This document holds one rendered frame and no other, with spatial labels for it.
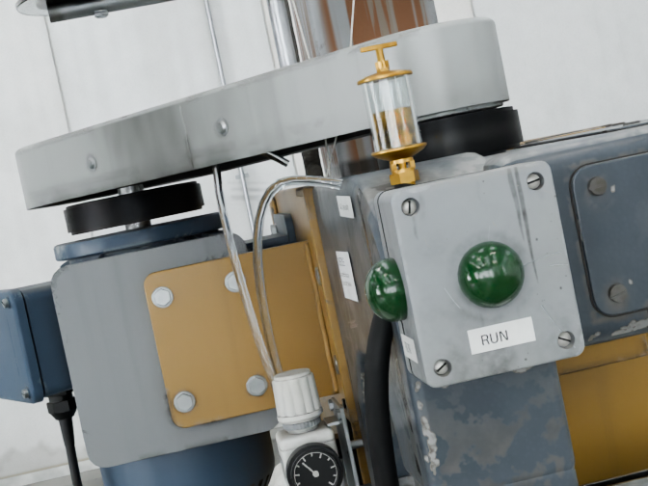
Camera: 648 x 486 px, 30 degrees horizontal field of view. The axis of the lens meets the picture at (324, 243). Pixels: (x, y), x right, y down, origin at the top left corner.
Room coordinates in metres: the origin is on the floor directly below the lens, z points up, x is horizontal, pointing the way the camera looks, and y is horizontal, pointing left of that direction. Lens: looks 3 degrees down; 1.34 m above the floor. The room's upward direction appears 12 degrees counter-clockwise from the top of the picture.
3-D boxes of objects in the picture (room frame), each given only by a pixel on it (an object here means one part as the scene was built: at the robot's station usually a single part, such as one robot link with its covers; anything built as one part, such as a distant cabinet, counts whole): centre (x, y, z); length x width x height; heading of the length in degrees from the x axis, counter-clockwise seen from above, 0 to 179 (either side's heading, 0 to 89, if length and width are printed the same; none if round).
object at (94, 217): (1.05, 0.16, 1.35); 0.12 x 0.12 x 0.04
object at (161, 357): (0.98, 0.08, 1.23); 0.28 x 0.07 x 0.16; 97
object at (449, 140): (0.75, -0.09, 1.35); 0.09 x 0.09 x 0.03
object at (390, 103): (0.62, -0.05, 1.37); 0.03 x 0.02 x 0.03; 97
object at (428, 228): (0.56, -0.07, 1.28); 0.08 x 0.05 x 0.09; 97
